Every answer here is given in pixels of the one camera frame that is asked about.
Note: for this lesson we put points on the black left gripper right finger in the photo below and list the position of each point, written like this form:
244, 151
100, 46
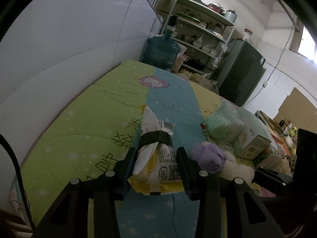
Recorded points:
228, 208

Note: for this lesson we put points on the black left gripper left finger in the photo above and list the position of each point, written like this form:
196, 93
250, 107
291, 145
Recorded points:
87, 208

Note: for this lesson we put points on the purple soft toy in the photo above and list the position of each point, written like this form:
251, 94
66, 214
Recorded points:
209, 157

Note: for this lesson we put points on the mint green tissue pack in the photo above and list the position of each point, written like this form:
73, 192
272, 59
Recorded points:
225, 124

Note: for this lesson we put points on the floral tissue box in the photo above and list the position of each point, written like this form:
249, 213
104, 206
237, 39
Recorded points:
269, 157

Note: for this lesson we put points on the green tissue box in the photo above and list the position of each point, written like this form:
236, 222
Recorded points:
253, 139

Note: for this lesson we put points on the brown cardboard sheet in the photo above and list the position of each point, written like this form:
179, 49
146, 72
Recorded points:
299, 110

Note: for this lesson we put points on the colourful striped cartoon tablecloth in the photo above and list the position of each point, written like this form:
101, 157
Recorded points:
99, 127

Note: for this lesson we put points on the white plastic bag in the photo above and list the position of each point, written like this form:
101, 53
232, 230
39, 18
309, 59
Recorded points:
200, 80

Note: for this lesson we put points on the black refrigerator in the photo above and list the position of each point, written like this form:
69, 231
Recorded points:
239, 72

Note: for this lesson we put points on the upper barred window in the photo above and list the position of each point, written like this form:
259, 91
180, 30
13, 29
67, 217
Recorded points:
303, 43

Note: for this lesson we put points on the glass jar on fridge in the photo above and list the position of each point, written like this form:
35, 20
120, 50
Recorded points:
246, 34

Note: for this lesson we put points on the blue water jug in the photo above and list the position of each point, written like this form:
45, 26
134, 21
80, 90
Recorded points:
162, 51

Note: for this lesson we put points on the metal storage shelf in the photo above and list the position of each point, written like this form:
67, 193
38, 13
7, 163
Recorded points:
203, 32

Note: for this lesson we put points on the teal pot on shelf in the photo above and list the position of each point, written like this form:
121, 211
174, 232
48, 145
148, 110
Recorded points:
231, 16

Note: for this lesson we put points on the red lidded pot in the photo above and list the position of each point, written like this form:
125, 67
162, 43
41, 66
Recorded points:
216, 7

